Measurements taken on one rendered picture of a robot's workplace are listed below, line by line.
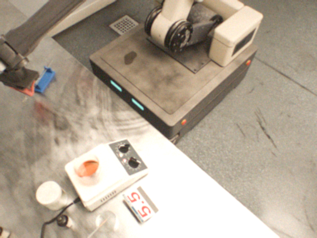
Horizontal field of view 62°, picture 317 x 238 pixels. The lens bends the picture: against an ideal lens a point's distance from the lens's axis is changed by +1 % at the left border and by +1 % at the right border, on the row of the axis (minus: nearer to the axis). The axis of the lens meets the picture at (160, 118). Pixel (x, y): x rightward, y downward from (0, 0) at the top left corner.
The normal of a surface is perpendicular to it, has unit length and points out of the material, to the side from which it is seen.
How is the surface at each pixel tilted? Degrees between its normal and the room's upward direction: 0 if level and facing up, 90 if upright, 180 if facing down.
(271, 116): 0
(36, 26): 67
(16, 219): 0
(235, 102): 0
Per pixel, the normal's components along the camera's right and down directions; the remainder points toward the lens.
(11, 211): 0.04, -0.52
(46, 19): -0.09, 0.58
